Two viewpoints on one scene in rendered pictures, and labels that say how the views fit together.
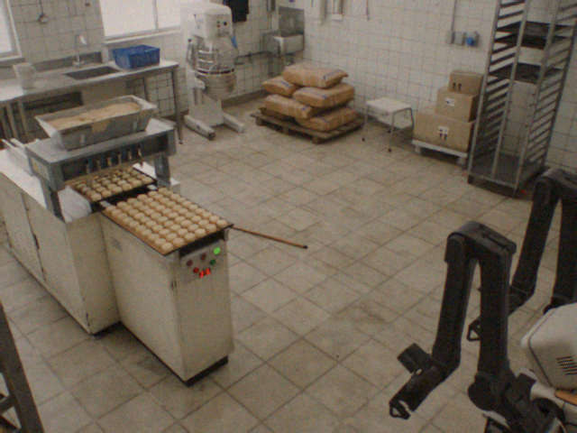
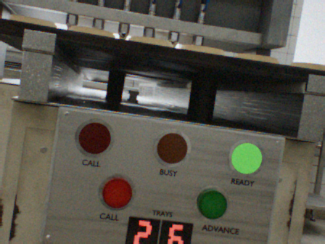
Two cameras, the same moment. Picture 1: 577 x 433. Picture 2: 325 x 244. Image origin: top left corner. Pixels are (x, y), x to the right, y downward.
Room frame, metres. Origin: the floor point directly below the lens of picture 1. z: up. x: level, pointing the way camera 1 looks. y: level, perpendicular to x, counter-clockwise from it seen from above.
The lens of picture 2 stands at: (1.73, 0.10, 0.87)
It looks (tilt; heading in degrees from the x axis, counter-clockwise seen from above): 3 degrees down; 36
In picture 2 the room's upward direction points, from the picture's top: 8 degrees clockwise
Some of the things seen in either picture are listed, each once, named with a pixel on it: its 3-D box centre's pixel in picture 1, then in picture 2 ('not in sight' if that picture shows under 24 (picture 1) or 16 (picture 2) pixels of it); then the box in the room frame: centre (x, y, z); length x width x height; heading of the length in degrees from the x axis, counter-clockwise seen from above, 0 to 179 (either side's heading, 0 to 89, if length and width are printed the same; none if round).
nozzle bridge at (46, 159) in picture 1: (106, 164); (133, 34); (2.82, 1.03, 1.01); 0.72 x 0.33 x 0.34; 134
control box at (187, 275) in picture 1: (202, 262); (164, 185); (2.20, 0.42, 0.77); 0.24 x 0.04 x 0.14; 134
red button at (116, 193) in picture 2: not in sight; (117, 192); (2.15, 0.45, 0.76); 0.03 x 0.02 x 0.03; 134
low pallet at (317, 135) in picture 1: (307, 122); not in sight; (6.34, -0.22, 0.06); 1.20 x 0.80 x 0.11; 47
